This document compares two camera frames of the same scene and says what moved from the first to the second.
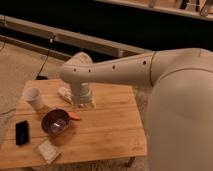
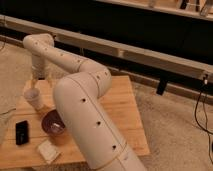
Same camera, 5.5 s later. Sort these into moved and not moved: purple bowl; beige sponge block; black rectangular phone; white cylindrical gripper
Moved: white cylindrical gripper
Not moved: purple bowl; beige sponge block; black rectangular phone
